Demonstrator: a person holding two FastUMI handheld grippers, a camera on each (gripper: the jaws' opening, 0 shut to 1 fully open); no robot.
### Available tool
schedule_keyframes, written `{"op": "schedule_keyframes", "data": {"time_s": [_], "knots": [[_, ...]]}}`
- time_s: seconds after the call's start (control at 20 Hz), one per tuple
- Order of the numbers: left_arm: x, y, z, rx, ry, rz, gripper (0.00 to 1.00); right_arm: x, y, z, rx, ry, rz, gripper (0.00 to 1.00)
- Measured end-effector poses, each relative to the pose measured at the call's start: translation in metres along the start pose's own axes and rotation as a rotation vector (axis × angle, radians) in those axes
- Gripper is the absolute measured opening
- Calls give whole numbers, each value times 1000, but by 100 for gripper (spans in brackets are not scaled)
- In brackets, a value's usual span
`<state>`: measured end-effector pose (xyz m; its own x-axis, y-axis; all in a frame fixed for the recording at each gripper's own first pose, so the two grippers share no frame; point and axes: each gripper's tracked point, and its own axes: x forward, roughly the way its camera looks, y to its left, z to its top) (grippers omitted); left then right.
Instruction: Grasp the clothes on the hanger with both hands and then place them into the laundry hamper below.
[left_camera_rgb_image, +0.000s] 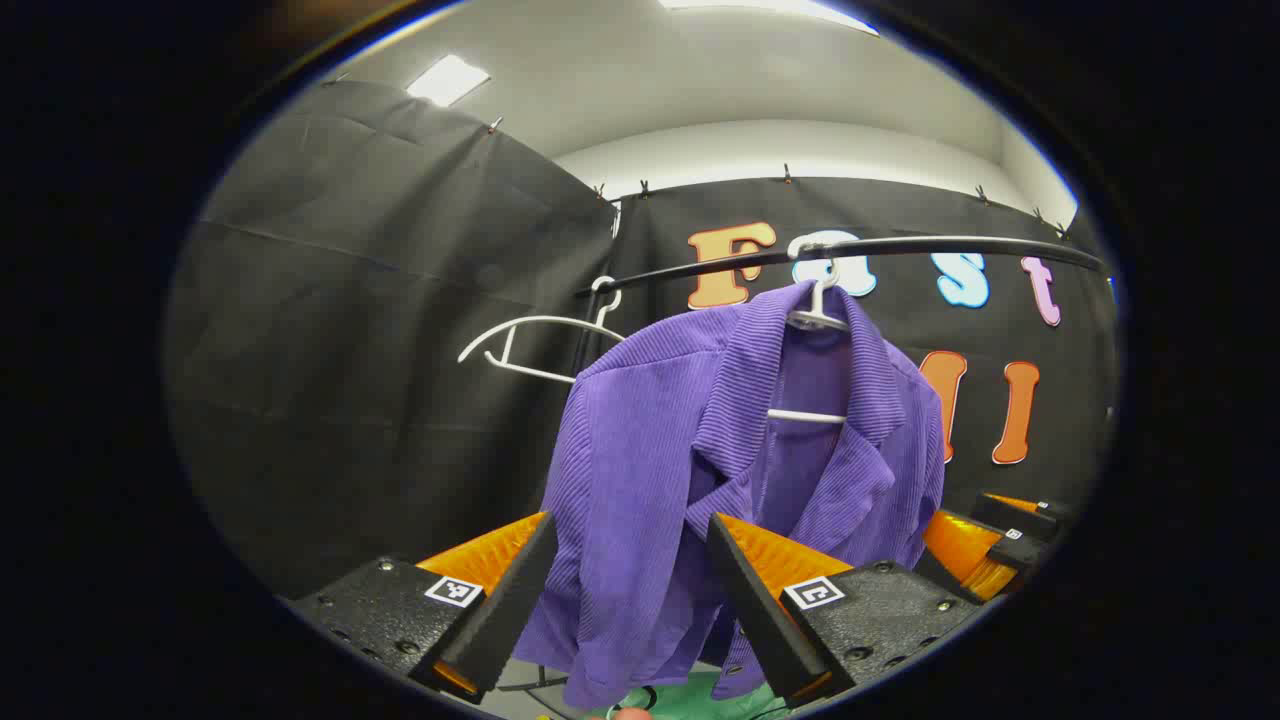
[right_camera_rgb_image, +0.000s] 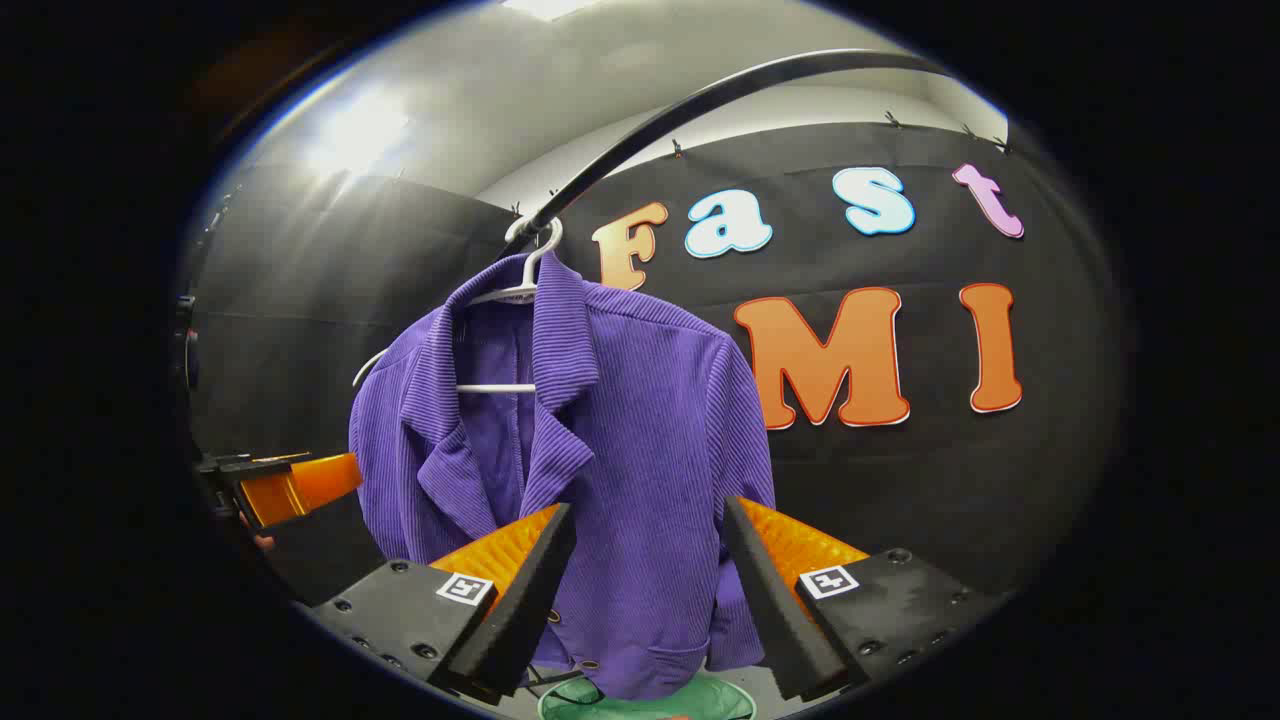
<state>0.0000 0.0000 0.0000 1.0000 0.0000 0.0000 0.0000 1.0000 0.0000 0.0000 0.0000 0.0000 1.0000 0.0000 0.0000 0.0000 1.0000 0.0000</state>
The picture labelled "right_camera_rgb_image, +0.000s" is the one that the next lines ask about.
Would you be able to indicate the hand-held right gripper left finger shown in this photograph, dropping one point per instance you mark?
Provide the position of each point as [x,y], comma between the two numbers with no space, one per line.
[530,610]

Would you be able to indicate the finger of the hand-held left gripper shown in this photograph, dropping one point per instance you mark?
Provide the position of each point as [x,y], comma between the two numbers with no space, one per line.
[240,466]
[300,485]

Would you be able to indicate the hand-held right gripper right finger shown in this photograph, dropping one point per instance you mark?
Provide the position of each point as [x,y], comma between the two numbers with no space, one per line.
[775,620]

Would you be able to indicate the green laundry hamper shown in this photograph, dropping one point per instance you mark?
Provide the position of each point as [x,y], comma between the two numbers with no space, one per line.
[700,700]

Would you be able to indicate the white clothes hanger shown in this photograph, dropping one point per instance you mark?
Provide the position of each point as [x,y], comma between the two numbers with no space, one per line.
[495,387]

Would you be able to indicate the black clothes rack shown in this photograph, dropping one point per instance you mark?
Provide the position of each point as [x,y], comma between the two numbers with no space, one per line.
[800,60]

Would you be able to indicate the black backdrop cloth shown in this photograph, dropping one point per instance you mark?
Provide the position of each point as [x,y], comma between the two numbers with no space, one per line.
[280,330]
[900,480]

